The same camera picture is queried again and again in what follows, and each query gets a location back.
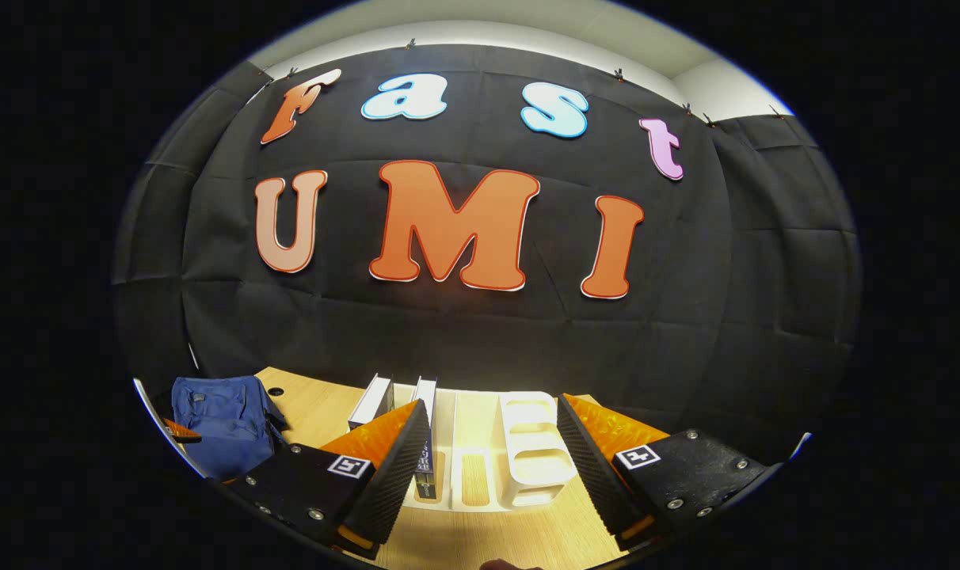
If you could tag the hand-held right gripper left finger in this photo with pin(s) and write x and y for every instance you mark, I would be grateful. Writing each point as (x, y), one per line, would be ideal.
(397, 483)

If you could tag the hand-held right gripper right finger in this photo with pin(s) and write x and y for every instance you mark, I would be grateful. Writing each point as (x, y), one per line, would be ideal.
(595, 475)

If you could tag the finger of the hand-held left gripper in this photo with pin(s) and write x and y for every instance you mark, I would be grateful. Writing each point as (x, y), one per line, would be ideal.
(183, 434)

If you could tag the blue schoolbag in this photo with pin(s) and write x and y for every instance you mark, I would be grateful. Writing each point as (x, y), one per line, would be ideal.
(222, 427)

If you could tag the white bookshelf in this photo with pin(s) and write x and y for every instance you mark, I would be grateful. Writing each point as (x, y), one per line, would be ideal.
(535, 459)

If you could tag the book with dark photo cover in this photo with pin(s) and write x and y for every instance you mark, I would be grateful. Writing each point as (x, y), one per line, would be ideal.
(371, 404)

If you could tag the white and blue book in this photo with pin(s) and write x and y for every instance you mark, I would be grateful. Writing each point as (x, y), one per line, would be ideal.
(424, 389)

